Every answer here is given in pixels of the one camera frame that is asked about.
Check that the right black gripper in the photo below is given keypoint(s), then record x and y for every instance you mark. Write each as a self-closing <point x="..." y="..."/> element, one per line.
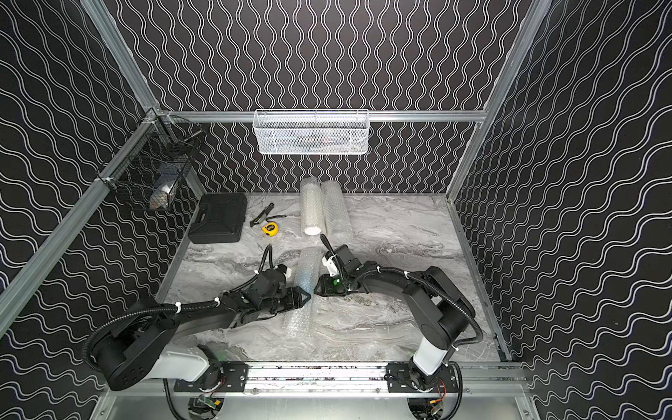
<point x="325" y="289"/>

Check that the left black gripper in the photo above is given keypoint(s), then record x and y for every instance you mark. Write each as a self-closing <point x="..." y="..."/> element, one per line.
<point x="286" y="298"/>

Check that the clear bubble wrap sheet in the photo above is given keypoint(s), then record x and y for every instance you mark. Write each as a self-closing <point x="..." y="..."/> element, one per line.
<point x="298" y="323"/>

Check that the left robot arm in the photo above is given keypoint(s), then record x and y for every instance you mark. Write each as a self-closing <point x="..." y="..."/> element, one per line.
<point x="135" y="345"/>

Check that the clear bubble wrap roll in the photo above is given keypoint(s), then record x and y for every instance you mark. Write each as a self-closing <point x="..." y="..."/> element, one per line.
<point x="337" y="220"/>

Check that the bubble wrapped white cylinder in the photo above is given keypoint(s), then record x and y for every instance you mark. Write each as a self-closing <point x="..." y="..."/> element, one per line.
<point x="312" y="209"/>

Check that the yellow tape measure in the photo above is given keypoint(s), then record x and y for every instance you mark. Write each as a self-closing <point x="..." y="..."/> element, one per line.
<point x="270" y="229"/>

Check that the black utility knife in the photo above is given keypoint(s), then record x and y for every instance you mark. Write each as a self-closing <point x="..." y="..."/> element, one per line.
<point x="265" y="216"/>

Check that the black plastic tool case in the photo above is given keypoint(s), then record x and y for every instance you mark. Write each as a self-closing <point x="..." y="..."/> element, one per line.
<point x="219" y="219"/>

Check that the white roll in black basket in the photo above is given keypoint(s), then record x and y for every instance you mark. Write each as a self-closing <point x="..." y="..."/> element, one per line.
<point x="164" y="192"/>

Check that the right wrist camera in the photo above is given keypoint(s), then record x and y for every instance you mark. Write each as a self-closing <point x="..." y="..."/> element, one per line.
<point x="331" y="265"/>

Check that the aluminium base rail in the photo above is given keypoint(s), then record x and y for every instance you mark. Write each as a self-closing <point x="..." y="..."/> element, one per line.
<point x="339" y="379"/>

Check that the white wire mesh basket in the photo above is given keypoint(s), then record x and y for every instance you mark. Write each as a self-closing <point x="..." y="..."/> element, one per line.
<point x="312" y="132"/>

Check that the black wire basket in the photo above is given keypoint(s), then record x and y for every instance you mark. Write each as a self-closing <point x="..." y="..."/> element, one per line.
<point x="168" y="147"/>

